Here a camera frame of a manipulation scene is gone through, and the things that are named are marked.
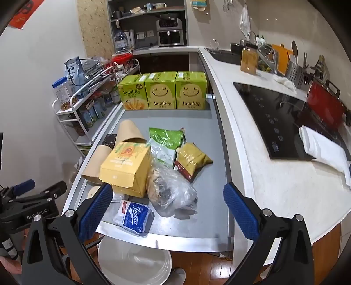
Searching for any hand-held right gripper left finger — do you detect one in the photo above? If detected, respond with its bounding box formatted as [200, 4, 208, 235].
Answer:
[22, 183, 114, 285]

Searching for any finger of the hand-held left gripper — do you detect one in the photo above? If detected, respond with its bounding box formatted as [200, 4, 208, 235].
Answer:
[0, 179, 36, 202]
[15, 180, 68, 205]

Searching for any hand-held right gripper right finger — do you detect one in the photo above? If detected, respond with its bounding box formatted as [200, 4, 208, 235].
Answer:
[223, 182, 315, 285]

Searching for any blue white tissue packet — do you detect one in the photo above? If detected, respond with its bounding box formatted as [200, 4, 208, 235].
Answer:
[114, 200, 155, 237]

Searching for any white round bowl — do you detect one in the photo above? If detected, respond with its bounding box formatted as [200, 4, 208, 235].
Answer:
[97, 236, 173, 285]

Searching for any green snack bag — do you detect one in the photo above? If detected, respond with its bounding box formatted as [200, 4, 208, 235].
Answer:
[148, 126, 187, 166]

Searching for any person's left hand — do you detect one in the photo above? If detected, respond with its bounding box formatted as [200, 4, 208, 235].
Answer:
[0, 256, 23, 275]

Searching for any grey metal table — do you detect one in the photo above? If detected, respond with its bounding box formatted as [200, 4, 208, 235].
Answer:
[61, 93, 235, 253]

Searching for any short brown paper cup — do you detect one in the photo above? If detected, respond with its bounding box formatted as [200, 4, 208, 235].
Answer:
[80, 145, 113, 185]

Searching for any yellow cardboard box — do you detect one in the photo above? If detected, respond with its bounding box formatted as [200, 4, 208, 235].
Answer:
[99, 142, 151, 198]

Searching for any gold and red snack bag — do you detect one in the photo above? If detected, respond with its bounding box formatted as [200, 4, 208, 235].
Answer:
[174, 142, 214, 184]

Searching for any clear crumpled plastic bag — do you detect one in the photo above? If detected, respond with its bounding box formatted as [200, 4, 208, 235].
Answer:
[146, 158, 199, 219]

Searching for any plastic jar with blue lid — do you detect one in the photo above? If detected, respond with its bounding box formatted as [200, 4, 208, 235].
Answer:
[52, 77, 73, 112]

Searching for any black induction cooktop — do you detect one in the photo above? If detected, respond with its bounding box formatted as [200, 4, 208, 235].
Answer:
[232, 81, 351, 161]

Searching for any folded white towel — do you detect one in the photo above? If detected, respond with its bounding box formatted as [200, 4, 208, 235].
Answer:
[298, 125, 351, 187]

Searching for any blue foil bag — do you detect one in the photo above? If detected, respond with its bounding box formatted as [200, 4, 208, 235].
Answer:
[65, 57, 86, 86]

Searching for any green snack box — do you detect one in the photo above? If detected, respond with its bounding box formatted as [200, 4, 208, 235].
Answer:
[175, 71, 208, 110]
[144, 72, 177, 110]
[118, 74, 150, 111]

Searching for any red cooking pot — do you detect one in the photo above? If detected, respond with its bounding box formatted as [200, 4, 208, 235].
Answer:
[306, 79, 346, 130]

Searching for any crumpled white cloth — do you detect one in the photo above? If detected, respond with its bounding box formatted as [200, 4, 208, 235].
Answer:
[272, 74, 298, 94]

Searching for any red plastic basket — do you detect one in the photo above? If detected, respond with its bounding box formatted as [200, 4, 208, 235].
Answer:
[111, 53, 135, 65]

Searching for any perforated metal utensil holder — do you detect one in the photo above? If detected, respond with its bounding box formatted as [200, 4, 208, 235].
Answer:
[285, 58, 306, 87]

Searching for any small wooden cutting board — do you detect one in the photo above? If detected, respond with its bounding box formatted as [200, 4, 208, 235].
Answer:
[240, 48, 258, 75]

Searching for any orange cutting board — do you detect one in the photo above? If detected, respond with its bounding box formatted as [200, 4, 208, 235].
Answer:
[271, 44, 294, 76]

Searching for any large clear water bottle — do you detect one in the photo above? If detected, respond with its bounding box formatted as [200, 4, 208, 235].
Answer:
[113, 29, 131, 54]

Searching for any silver countertop oven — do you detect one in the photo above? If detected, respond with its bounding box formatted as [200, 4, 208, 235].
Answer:
[156, 18, 185, 47]

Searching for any hanging clear plastic bag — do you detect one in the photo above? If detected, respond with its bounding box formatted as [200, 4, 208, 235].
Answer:
[240, 4, 252, 38]

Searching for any white wire storage rack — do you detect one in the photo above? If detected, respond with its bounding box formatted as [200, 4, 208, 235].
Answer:
[52, 58, 141, 157]

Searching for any red wall poster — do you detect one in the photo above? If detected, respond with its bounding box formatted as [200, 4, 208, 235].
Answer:
[9, 0, 46, 28]

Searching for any grey wall shelf unit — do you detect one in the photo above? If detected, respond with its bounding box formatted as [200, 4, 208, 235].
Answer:
[107, 0, 190, 52]

